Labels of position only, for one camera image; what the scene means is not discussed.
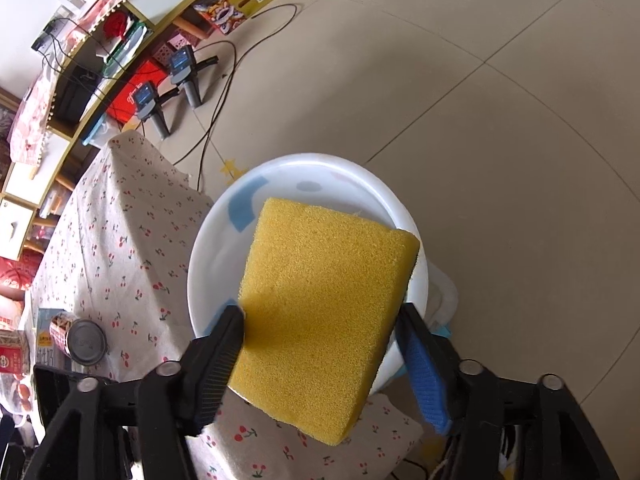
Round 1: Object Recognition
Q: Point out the yellow cardboard box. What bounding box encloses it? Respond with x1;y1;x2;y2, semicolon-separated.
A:
193;0;281;36

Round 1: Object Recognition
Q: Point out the handheld gripper device on floor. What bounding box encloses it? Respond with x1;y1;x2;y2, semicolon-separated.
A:
168;44;219;108

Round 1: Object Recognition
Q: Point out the wooden tv cabinet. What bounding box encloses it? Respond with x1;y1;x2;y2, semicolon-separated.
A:
1;0;195;259

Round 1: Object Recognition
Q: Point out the red storage box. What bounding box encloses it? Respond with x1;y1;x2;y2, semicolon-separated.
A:
105;58;174;124

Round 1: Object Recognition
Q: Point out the red label glass jar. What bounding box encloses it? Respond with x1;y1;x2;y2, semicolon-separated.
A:
0;330;30;375

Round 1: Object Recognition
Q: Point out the white plastic trash bin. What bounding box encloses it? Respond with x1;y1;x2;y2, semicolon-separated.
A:
186;153;431;403

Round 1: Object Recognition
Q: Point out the yellow sponge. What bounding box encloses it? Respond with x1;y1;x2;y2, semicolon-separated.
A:
230;198;420;446

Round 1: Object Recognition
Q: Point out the black cable on floor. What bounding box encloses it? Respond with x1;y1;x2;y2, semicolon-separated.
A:
171;2;302;194

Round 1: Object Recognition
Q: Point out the cherry print tablecloth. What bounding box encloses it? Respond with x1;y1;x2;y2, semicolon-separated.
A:
30;131;423;479

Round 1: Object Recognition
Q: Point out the red tin can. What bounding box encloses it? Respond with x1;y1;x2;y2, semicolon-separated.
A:
49;311;107;366

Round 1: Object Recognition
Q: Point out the blue paper package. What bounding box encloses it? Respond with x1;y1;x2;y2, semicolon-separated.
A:
36;309;72;370

